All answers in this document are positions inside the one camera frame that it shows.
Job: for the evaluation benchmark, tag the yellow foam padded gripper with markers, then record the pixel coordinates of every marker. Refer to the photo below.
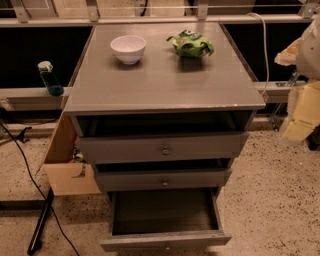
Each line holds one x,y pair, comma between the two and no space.
309,56

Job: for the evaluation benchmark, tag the grey bottom drawer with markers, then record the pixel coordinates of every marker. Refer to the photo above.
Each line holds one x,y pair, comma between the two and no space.
164,219

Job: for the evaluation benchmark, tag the grey drawer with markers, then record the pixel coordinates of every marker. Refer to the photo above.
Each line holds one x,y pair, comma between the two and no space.
164,219
156,180
132,149

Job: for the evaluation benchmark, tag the grey top drawer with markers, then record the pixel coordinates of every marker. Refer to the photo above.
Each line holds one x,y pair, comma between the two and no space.
132,149

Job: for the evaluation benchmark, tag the grey wooden drawer cabinet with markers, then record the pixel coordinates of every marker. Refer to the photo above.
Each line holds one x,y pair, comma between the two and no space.
162,94

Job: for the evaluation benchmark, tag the grey middle drawer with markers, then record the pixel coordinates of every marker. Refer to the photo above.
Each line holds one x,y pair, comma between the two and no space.
156,180

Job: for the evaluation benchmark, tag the diagonal metal strut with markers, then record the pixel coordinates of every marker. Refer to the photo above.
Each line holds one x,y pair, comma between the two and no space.
274,117

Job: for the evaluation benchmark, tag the green crumpled chip bag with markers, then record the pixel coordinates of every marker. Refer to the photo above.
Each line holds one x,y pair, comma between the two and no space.
191,44

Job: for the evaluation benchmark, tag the white ceramic bowl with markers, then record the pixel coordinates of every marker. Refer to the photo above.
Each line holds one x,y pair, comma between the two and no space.
128,49

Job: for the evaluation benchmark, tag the blue water bottle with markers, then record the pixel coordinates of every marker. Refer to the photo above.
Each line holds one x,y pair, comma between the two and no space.
49,79

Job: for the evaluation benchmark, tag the open cardboard box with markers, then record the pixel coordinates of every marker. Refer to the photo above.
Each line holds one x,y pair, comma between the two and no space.
66,175

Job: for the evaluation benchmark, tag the black flat bar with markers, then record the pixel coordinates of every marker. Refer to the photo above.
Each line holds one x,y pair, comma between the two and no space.
35,243

